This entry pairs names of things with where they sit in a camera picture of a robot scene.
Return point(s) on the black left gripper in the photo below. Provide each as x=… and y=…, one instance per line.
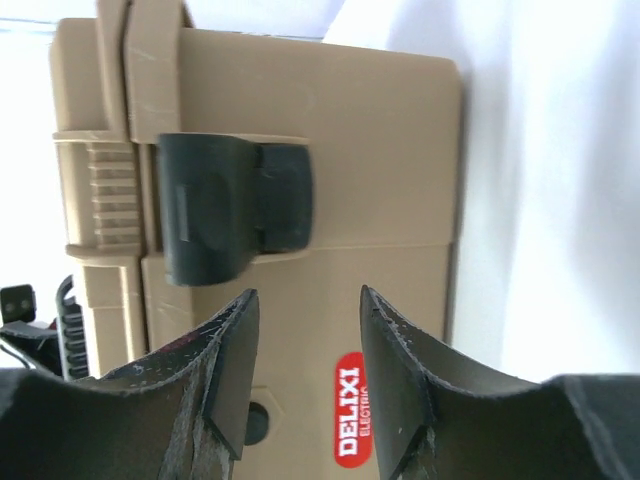
x=33, y=346

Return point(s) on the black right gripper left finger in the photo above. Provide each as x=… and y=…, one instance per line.
x=179, y=412

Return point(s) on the tan plastic tool box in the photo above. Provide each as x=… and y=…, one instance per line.
x=198, y=164

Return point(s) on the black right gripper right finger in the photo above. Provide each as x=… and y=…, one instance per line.
x=438, y=414

